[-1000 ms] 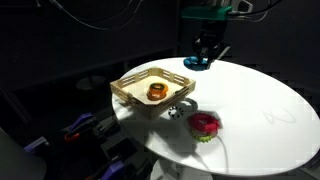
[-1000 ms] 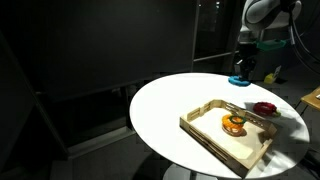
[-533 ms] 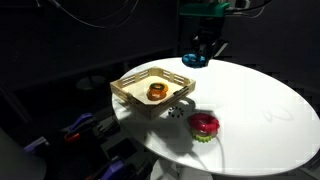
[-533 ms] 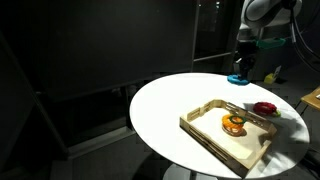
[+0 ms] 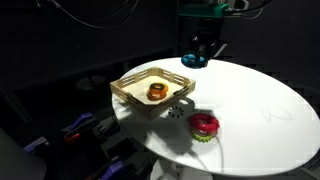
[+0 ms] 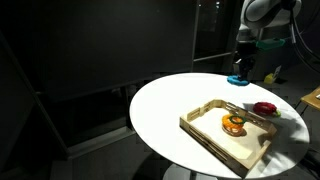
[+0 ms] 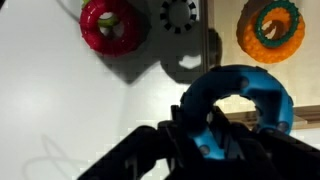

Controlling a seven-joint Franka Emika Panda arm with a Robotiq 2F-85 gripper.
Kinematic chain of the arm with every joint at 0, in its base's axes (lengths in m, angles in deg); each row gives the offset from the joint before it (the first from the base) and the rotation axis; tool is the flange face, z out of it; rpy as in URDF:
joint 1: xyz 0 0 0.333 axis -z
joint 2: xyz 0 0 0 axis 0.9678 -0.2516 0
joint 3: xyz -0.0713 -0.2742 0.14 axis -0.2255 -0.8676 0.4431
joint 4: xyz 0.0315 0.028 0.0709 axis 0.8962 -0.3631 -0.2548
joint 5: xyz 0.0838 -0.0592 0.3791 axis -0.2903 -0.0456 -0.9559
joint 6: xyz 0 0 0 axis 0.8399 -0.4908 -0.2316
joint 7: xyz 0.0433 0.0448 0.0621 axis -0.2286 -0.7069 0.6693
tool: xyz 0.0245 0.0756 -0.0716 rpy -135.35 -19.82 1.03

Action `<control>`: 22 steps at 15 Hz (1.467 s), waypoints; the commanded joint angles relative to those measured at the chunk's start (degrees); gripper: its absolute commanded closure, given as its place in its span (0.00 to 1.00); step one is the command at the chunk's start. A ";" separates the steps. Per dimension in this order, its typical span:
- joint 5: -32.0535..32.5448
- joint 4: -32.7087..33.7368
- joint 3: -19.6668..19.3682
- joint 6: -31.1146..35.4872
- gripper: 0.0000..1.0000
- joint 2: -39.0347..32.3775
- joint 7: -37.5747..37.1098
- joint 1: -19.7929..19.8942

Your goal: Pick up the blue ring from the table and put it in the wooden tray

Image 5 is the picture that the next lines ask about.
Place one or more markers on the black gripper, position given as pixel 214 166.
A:
pixel 210 31

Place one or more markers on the wooden slatted tray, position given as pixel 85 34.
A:
pixel 150 108

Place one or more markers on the white table base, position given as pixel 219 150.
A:
pixel 180 171

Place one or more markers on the grey rounded object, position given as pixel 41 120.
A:
pixel 16 161

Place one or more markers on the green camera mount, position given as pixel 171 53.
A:
pixel 203 10

